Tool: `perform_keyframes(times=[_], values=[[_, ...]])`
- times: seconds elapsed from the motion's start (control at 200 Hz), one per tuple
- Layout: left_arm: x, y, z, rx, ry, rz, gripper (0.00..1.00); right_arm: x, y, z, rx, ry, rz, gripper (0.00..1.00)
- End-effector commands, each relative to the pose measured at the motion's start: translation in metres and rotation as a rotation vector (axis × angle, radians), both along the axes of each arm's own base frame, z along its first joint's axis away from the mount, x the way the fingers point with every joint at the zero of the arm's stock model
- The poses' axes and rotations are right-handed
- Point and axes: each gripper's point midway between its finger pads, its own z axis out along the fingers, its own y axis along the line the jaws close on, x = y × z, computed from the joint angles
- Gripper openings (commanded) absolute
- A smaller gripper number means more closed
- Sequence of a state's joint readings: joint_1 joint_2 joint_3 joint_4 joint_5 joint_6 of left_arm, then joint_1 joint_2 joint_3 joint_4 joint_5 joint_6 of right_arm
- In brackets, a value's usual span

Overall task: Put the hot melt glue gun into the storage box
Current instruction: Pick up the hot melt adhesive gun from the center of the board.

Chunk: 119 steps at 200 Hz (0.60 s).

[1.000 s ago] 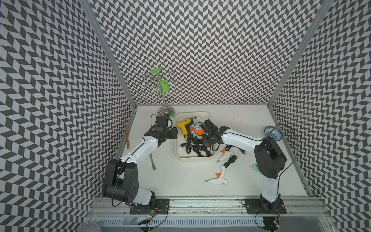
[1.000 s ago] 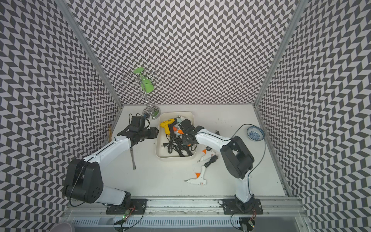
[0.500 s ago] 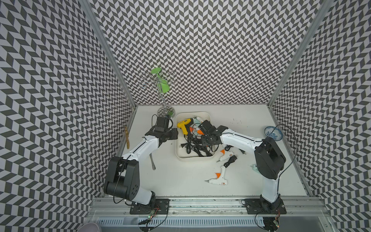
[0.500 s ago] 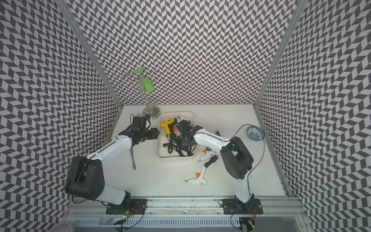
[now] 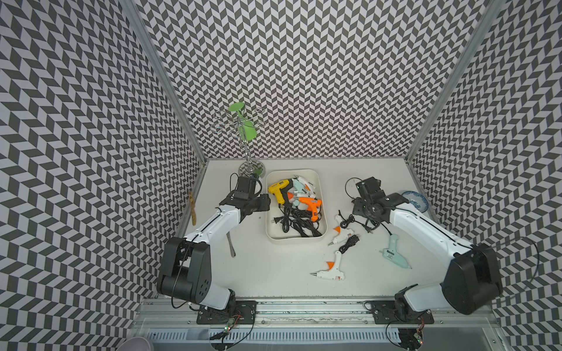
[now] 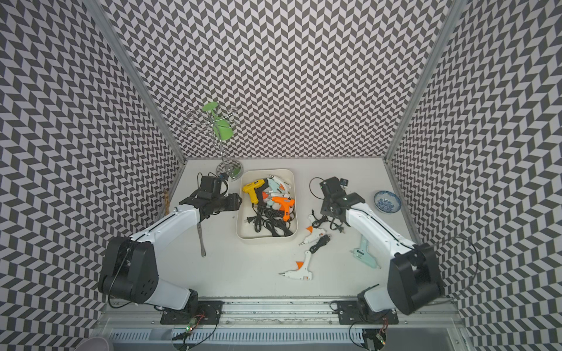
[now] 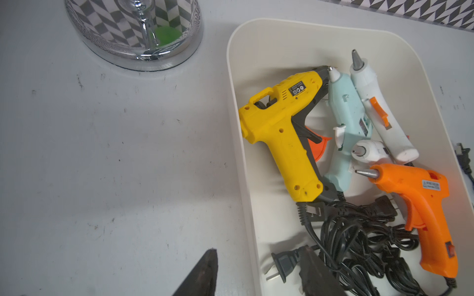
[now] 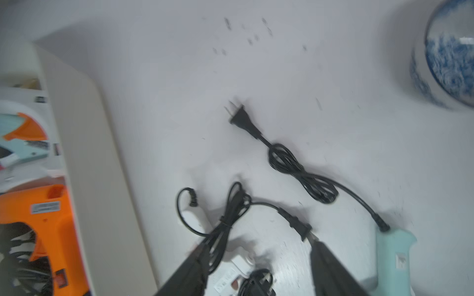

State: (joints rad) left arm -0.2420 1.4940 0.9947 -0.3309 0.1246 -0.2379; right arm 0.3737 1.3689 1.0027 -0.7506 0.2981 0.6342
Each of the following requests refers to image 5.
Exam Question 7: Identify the mint glue gun front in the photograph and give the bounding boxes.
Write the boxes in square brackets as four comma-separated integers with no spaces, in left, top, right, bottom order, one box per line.
[381,234,412,269]

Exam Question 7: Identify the blue white ceramic bowl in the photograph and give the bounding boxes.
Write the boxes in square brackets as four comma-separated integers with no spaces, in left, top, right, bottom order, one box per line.
[402,190,430,213]

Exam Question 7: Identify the mint green glue gun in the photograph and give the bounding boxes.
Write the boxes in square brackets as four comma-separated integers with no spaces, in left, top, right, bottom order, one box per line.
[291,177,315,196]

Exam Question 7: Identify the small white glue gun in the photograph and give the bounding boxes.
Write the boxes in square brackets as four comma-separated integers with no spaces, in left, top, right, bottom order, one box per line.
[328,214,358,246]

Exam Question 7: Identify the black glue gun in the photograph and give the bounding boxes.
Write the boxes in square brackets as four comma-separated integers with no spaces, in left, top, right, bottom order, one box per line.
[273,179,323,238]

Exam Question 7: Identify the yellow glue gun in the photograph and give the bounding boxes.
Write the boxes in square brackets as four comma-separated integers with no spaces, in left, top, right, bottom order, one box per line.
[268,179,293,205]

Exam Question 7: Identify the white glue gun orange trigger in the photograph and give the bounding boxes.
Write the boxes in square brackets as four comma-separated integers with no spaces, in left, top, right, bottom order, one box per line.
[295,176,318,199]

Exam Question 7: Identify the aluminium front rail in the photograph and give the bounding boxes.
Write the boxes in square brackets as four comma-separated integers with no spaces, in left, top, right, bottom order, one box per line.
[130,297,500,330]

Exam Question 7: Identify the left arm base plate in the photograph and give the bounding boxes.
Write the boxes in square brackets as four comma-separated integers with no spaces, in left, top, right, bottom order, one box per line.
[196,300,258,326]

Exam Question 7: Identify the silver stand green leaves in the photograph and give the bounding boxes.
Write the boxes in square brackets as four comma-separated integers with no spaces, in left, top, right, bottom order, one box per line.
[212,101,266,178]

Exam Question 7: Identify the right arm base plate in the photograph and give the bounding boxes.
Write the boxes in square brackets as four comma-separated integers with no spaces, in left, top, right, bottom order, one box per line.
[364,300,435,326]

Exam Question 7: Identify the wooden stick at wall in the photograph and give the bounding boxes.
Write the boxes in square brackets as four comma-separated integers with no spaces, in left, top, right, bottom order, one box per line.
[189,192,197,226]

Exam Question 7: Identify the white plastic storage box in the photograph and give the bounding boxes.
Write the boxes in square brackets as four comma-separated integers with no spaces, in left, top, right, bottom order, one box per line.
[266,169,327,244]

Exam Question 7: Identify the metal file tool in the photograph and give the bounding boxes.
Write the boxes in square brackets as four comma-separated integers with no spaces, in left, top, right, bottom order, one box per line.
[226,232,237,257]

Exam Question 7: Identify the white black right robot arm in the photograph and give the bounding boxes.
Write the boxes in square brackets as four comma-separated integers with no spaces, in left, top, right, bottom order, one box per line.
[352,177,503,321]

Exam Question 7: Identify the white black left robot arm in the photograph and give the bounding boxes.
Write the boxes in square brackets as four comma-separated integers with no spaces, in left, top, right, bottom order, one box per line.
[156,173,271,310]

